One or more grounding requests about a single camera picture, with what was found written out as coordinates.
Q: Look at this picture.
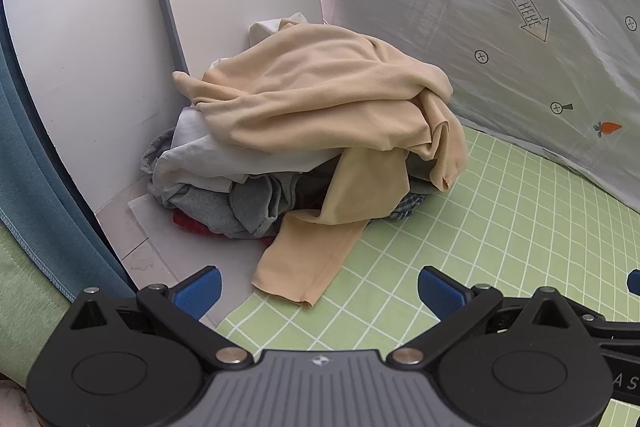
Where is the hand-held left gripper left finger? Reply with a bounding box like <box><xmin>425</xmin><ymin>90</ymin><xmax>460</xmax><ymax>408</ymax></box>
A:
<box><xmin>69</xmin><ymin>265</ymin><xmax>254</xmax><ymax>371</ymax></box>

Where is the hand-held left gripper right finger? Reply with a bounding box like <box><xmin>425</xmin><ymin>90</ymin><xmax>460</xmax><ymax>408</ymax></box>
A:
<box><xmin>387</xmin><ymin>265</ymin><xmax>587</xmax><ymax>371</ymax></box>

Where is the beige long-sleeve shirt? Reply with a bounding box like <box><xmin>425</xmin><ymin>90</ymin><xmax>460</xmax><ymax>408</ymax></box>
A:
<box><xmin>172</xmin><ymin>18</ymin><xmax>469</xmax><ymax>309</ymax></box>

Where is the red garment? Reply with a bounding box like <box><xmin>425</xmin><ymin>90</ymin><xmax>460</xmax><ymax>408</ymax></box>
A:
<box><xmin>172</xmin><ymin>208</ymin><xmax>281</xmax><ymax>249</ymax></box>

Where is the green grid bed sheet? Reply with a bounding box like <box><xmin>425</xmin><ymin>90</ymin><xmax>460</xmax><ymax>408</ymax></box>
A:
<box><xmin>215</xmin><ymin>116</ymin><xmax>640</xmax><ymax>427</ymax></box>

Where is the grey garment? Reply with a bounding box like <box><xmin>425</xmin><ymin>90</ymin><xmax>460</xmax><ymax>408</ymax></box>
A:
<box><xmin>140</xmin><ymin>127</ymin><xmax>332</xmax><ymax>241</ymax></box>

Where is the white garment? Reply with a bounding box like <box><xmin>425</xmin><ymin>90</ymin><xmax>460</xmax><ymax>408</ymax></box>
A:
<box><xmin>150</xmin><ymin>12</ymin><xmax>346</xmax><ymax>208</ymax></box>

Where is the light green cloth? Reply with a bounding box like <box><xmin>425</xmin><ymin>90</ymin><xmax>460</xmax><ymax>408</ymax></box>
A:
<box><xmin>0</xmin><ymin>221</ymin><xmax>77</xmax><ymax>389</ymax></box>

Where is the blue curtain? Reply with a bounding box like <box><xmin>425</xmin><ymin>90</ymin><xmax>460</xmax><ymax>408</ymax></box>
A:
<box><xmin>0</xmin><ymin>0</ymin><xmax>139</xmax><ymax>304</ymax></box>

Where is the grey carrot-print sheet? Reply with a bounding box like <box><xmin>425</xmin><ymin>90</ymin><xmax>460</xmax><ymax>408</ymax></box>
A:
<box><xmin>305</xmin><ymin>0</ymin><xmax>640</xmax><ymax>214</ymax></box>

